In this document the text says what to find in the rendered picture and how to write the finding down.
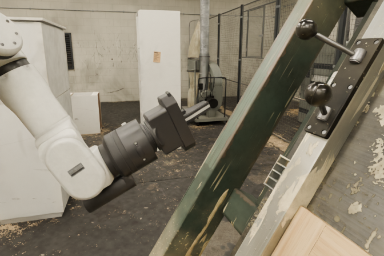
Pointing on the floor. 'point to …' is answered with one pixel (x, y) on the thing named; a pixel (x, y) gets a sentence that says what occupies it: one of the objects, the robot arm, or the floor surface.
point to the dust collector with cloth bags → (195, 74)
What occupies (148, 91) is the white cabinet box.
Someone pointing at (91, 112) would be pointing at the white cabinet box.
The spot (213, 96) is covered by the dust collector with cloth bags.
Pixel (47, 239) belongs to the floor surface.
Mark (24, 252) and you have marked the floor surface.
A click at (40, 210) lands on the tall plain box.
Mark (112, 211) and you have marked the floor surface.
